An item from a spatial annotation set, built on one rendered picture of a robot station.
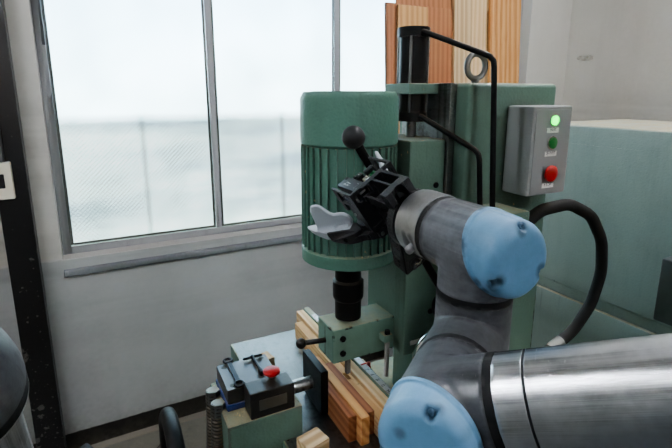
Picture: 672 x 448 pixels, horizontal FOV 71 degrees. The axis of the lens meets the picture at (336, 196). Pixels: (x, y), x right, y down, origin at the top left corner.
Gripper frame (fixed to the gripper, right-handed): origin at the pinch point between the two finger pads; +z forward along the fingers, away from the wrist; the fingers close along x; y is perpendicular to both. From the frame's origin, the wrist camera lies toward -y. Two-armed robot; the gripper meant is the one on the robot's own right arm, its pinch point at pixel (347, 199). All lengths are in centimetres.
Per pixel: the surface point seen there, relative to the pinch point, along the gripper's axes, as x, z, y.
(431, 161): -18.8, 5.3, -8.3
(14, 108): 42, 134, 42
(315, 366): 20.5, 10.7, -28.0
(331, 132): -6.0, 6.3, 7.9
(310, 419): 27.6, 8.6, -34.5
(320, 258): 7.7, 8.1, -9.5
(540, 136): -34.4, -4.8, -13.3
